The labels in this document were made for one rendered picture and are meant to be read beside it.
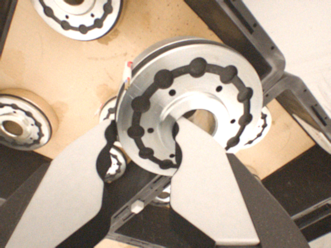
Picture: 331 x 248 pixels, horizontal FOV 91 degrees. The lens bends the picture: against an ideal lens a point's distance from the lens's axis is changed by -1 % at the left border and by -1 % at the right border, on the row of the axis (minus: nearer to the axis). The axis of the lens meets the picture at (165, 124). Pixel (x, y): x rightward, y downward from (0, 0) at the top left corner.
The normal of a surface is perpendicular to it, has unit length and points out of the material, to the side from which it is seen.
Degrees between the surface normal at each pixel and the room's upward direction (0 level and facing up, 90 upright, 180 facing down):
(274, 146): 0
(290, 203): 90
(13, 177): 90
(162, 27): 0
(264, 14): 0
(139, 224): 90
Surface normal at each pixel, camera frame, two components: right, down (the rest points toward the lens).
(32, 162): 0.63, -0.67
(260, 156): 0.06, 0.54
